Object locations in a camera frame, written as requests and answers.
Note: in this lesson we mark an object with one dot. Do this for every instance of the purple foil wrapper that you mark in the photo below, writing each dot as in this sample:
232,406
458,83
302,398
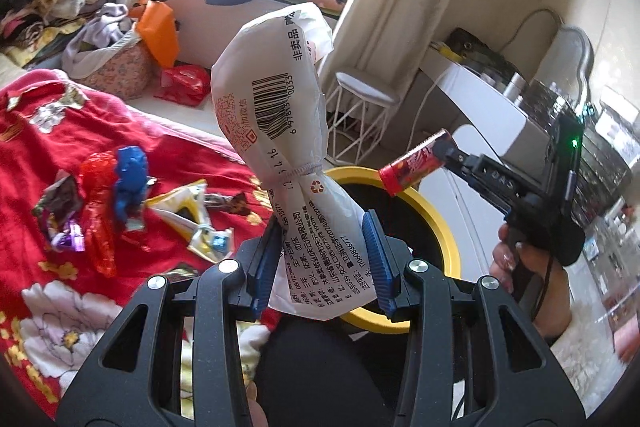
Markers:
70,239

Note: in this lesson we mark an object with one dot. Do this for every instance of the small red snack wrapper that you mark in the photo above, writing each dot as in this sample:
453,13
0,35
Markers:
410,169

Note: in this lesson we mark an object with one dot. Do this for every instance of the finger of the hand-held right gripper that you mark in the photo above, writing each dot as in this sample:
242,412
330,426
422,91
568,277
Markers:
452,157

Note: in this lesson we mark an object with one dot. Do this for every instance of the blue foil wrapper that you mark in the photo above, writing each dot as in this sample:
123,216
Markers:
130,177

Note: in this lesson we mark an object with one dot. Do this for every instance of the red floral blanket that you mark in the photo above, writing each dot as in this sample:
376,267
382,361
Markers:
150,132

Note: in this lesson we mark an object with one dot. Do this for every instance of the red plastic bag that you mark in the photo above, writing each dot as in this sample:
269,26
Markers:
185,82

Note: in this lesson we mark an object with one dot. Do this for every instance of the grey clothes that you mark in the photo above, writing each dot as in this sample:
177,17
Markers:
95,32

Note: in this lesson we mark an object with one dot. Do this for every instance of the white printed plastic bag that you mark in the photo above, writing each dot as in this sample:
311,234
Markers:
270,97

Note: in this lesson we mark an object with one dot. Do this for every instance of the white desk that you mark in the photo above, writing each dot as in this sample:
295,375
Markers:
480,97

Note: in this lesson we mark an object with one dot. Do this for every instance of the dark snack wrapper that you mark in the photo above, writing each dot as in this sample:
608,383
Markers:
62,199

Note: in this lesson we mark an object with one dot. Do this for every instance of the floral fabric basket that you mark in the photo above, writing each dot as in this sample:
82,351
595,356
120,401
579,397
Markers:
125,72

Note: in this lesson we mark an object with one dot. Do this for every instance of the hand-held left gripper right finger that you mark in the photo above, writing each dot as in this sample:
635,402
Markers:
377,257

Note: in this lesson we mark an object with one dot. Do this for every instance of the white and blue wrapper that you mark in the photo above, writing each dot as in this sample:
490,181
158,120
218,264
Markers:
212,244

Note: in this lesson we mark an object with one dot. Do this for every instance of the long red snack wrapper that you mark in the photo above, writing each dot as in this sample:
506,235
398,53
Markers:
97,217

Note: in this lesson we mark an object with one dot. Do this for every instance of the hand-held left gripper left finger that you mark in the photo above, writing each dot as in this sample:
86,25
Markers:
264,267

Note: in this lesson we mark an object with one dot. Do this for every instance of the yellow trash bin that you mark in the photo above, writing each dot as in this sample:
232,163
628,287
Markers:
440,227

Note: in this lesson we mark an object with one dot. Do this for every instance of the person's right hand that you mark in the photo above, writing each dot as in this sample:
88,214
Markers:
552,297

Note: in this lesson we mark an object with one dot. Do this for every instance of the small brown wrapper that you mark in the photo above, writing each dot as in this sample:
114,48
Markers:
235,203

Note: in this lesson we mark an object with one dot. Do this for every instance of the yellow and white wrapper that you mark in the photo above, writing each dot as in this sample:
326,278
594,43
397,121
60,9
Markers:
175,207

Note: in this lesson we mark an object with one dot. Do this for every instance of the orange bag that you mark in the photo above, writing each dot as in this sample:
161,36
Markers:
157,32

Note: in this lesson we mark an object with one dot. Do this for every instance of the olive bag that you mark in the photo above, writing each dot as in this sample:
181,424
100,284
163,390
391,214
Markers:
475,47

